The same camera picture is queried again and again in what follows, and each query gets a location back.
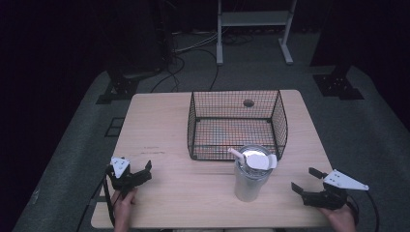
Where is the clear tumbler with white lid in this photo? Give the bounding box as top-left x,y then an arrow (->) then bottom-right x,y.
233,144 -> 278,203

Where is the person's left hand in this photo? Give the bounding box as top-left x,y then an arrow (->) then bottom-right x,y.
112,188 -> 138,230

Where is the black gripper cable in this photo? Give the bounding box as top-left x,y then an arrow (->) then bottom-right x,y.
346,190 -> 381,232
75,175 -> 117,232

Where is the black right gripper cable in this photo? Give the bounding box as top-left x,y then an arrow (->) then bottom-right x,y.
346,190 -> 381,232

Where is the black wire basket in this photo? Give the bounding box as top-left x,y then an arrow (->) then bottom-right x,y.
187,89 -> 289,161

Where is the white metal stand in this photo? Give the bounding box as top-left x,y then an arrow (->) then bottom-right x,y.
216,0 -> 298,67

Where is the black floor cable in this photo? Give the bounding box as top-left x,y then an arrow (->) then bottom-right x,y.
150,55 -> 187,94
175,47 -> 220,92

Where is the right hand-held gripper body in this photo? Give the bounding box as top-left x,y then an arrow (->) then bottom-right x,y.
302,168 -> 370,211

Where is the white straw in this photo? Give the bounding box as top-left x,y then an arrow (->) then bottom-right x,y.
227,147 -> 246,163

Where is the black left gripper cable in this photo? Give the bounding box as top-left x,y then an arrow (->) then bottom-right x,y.
75,175 -> 117,232

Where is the person's right hand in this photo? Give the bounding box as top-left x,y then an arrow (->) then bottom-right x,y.
317,203 -> 358,232

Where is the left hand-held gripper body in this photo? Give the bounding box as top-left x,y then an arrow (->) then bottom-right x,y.
105,157 -> 144,196

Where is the black stand base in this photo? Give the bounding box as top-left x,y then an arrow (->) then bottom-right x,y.
95,62 -> 162,105
311,62 -> 366,102

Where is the white floor cable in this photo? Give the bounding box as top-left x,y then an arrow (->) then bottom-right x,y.
173,30 -> 220,54

